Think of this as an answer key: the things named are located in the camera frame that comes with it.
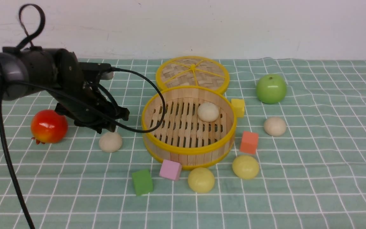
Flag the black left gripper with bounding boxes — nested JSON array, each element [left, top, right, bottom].
[[55, 49, 130, 134]]

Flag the white bun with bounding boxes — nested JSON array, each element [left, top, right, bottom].
[[263, 116, 287, 137], [98, 132, 123, 153], [197, 102, 220, 122]]

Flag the yellow bun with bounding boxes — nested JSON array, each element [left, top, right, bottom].
[[187, 168, 215, 194], [232, 155, 260, 180]]

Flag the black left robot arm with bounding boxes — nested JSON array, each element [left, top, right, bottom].
[[0, 48, 130, 133]]

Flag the bamboo steamer tray yellow rim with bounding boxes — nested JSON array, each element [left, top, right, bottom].
[[141, 86, 237, 170]]

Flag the woven bamboo steamer lid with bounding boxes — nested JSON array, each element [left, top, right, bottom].
[[155, 56, 230, 94]]

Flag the green cube block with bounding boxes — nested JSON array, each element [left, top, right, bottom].
[[131, 169, 153, 196]]

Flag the pink cube block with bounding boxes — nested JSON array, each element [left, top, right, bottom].
[[159, 159, 182, 181]]

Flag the yellow cube block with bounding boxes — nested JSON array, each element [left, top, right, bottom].
[[231, 98, 245, 118]]

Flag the orange cube block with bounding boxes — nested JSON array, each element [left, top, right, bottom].
[[239, 131, 259, 155]]

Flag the green apple toy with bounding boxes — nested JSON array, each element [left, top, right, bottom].
[[256, 74, 287, 104]]

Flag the green checkered tablecloth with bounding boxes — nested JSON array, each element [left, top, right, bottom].
[[3, 58, 366, 229]]

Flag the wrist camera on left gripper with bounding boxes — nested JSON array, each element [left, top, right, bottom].
[[78, 62, 114, 84]]

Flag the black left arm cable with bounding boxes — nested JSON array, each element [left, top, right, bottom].
[[0, 4, 166, 229]]

